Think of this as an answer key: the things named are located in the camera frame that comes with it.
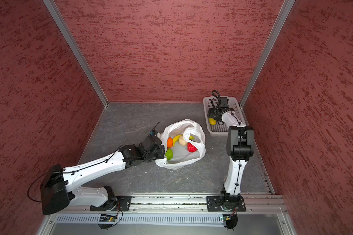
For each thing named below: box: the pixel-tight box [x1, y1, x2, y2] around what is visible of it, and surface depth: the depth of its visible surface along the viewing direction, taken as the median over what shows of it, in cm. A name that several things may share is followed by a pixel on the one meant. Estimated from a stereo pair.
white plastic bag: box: [154, 118, 206, 171], surface depth 79 cm
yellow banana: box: [172, 134, 184, 146], surface depth 99 cm
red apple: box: [187, 142, 198, 153], surface depth 91 cm
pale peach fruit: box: [178, 136, 188, 147], surface depth 94 cm
